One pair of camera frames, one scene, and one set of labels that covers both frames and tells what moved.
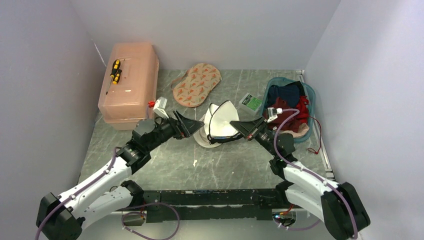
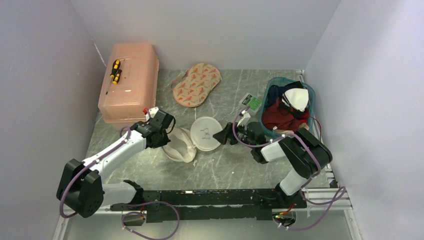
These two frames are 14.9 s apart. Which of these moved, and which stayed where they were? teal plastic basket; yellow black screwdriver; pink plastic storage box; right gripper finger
Moved: right gripper finger
Stayed: pink plastic storage box; yellow black screwdriver; teal plastic basket
